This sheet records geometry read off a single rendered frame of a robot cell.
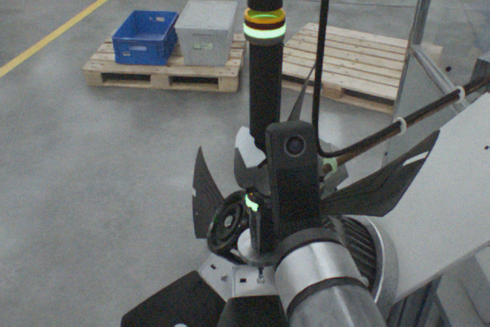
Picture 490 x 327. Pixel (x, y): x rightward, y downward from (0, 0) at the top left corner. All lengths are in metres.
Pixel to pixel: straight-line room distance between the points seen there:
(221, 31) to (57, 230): 1.78
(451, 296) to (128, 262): 1.58
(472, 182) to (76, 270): 1.94
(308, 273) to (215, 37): 3.17
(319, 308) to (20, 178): 2.77
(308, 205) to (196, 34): 3.11
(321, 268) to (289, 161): 0.10
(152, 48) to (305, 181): 3.27
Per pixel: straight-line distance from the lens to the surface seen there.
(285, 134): 0.43
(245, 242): 0.70
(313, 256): 0.42
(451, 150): 0.93
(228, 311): 0.74
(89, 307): 2.29
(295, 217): 0.45
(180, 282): 0.90
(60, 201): 2.82
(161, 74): 3.62
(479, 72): 1.05
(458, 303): 1.24
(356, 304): 0.39
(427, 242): 0.87
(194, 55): 3.63
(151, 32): 4.27
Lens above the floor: 1.80
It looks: 36 degrees down
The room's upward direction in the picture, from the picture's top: straight up
